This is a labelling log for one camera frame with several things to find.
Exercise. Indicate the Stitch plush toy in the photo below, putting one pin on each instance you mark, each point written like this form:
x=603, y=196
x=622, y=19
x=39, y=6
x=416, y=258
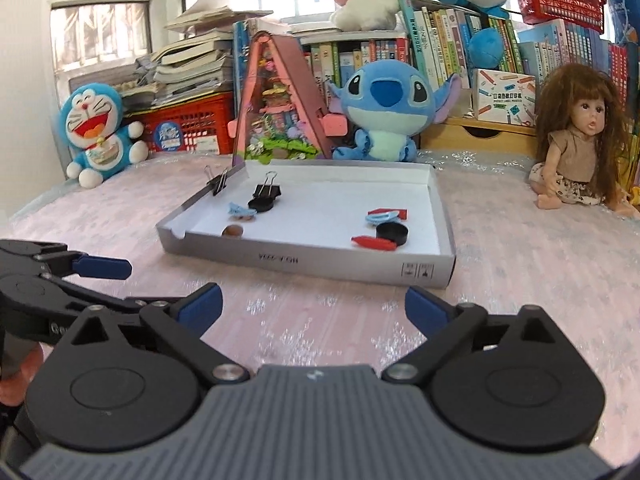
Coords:
x=390, y=102

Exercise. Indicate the white label printer box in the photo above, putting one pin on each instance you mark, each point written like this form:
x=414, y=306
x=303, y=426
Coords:
x=503, y=97

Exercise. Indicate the row of shelf books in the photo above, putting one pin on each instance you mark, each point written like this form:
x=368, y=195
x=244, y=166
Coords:
x=443, y=41

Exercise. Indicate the small black round cap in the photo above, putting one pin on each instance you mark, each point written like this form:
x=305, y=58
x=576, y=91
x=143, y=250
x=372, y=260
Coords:
x=392, y=231

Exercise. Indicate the small binder clip on tray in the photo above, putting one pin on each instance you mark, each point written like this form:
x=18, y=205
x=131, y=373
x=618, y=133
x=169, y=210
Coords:
x=216, y=182

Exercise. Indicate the brown nut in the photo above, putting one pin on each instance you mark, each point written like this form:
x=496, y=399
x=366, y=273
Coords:
x=233, y=230

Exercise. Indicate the red plastic crate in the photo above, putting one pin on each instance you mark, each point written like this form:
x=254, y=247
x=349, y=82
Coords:
x=198, y=125

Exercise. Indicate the large black binder clip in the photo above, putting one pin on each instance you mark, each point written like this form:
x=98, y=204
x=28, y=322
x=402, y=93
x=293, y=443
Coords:
x=268, y=189

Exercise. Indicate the wooden drawer box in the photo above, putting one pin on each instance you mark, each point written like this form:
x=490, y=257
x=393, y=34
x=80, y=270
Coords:
x=468, y=134

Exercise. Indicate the person's left hand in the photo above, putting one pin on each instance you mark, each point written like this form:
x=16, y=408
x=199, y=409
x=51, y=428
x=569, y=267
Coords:
x=13, y=389

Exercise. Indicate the stack of books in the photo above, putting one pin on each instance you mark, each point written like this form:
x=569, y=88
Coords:
x=201, y=60

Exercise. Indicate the Doraemon plush toy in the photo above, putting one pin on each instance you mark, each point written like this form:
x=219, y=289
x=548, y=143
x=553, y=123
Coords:
x=91, y=123

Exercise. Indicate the blue hair clip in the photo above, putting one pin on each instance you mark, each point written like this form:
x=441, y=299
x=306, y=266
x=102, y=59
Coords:
x=383, y=217
x=241, y=213

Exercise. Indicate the grey cardboard tray box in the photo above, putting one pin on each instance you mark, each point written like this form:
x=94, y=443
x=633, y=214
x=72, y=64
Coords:
x=309, y=229

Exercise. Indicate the red basket upper shelf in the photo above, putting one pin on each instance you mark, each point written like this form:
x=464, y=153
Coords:
x=586, y=13

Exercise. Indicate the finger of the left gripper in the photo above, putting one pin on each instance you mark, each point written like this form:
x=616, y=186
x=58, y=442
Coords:
x=90, y=302
x=34, y=258

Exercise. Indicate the red plastic peg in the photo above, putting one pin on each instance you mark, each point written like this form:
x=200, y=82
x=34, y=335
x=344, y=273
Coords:
x=375, y=243
x=403, y=213

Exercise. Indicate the brown-haired doll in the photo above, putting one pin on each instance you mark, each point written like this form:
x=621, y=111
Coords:
x=580, y=130

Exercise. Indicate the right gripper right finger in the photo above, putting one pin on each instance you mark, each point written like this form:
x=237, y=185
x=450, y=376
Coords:
x=448, y=330

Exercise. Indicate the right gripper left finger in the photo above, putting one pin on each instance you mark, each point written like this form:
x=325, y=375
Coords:
x=175, y=327

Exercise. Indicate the pink triangular diorama house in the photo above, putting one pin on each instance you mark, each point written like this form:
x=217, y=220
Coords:
x=282, y=113

